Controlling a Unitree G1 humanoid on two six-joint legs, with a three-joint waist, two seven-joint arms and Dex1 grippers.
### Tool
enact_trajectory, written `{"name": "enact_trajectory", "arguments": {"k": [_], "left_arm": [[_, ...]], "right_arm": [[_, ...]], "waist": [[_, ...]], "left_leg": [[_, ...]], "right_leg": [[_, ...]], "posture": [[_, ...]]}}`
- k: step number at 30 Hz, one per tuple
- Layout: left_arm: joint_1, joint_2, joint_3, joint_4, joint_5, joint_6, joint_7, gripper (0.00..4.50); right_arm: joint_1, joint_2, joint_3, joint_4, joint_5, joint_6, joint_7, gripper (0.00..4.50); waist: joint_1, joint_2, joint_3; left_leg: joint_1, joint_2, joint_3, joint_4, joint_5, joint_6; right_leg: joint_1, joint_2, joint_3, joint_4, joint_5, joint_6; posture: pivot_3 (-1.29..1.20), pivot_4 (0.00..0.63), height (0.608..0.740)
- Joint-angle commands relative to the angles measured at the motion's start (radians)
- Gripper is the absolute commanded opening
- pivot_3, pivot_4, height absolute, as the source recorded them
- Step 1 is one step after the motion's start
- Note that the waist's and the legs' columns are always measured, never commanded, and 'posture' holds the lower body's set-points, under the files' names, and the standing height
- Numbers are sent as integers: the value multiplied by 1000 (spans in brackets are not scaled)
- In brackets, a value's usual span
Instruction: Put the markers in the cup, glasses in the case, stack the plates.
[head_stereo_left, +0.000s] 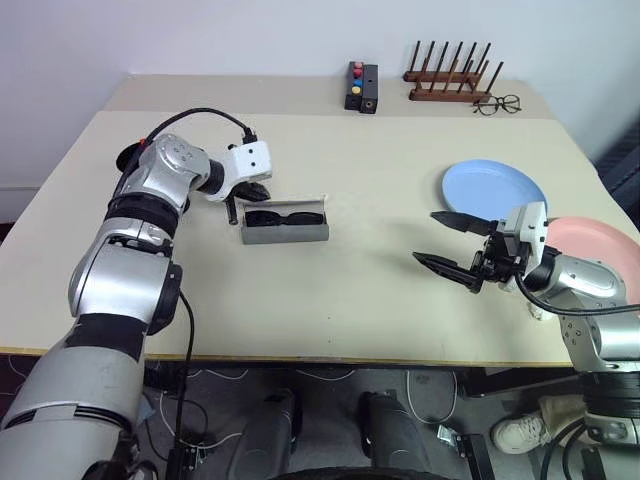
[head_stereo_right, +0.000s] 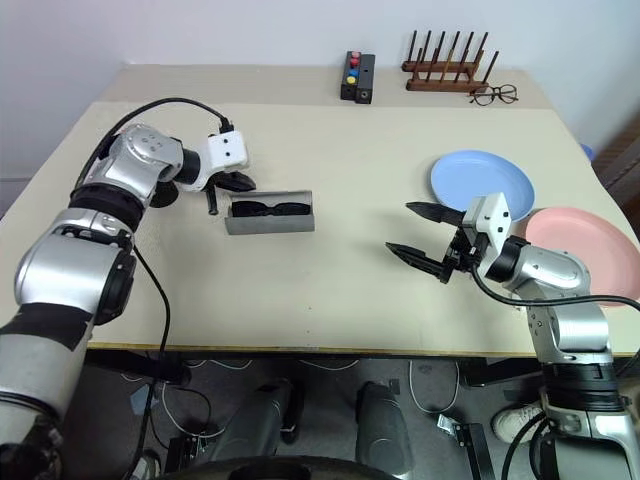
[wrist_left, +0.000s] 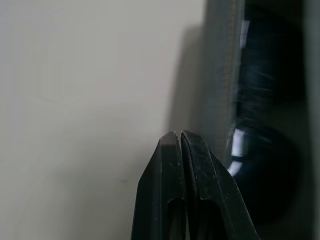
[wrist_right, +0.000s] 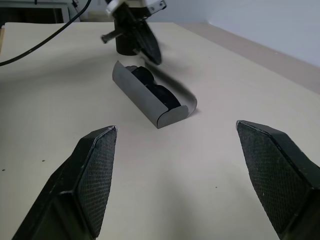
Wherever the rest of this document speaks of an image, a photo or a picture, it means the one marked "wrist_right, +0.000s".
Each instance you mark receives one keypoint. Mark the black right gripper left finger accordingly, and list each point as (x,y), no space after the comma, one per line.
(95,180)

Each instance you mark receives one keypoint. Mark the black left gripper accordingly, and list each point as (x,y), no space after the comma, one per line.
(127,22)

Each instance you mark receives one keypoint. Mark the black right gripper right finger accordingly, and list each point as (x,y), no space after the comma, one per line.
(272,175)

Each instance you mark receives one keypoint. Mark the grey glasses case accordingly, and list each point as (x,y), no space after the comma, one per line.
(135,92)

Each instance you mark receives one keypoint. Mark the black sunglasses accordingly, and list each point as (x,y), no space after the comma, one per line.
(165,96)

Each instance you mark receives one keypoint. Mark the black cylindrical pen holder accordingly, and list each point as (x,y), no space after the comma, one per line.
(125,47)

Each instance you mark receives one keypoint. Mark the dark background cabinet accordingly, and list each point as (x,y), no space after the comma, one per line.
(30,15)

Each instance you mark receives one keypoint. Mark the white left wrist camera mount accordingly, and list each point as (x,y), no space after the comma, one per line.
(115,6)

